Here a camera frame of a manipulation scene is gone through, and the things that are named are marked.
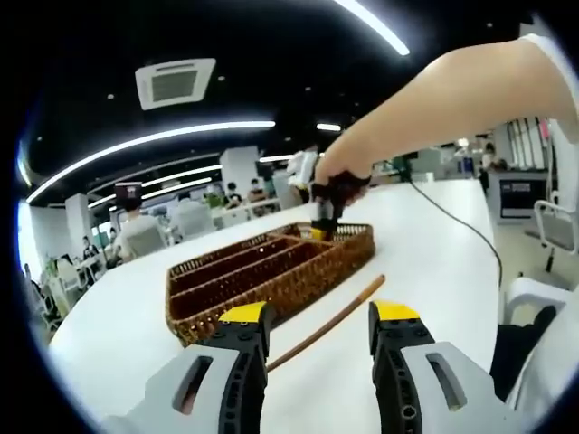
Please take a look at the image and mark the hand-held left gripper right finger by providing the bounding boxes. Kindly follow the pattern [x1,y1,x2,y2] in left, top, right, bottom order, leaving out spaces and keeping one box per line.
[368,299,521,434]

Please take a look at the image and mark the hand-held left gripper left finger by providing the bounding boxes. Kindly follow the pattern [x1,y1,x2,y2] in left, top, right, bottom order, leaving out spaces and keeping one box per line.
[103,301,277,434]

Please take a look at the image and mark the brown wooden chopstick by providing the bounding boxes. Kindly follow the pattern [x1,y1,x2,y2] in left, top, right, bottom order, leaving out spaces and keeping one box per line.
[266,274,386,373]

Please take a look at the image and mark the brown wicker storage tray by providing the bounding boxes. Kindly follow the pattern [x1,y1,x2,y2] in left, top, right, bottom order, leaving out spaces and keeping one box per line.
[166,221,376,348]

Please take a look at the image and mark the person's black trousers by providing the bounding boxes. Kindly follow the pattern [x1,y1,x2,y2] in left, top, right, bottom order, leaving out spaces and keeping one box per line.
[489,305,558,402]

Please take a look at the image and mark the white cabinet with dark screen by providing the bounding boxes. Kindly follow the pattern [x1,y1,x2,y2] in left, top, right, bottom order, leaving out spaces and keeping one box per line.
[495,171,553,226]

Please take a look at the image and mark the hanging dark display screen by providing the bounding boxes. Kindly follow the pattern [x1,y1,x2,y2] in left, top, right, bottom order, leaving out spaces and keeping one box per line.
[115,182,144,200]

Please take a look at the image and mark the ceiling air conditioner vent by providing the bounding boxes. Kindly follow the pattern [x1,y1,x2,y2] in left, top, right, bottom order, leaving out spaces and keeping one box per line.
[134,57,217,112]

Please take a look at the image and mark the grey mesh office chair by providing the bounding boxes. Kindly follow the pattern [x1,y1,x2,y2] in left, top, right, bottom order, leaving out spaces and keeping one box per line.
[523,198,579,272]

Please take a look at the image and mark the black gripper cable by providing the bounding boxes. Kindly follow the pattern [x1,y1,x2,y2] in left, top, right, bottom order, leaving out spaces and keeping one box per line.
[406,180,503,286]

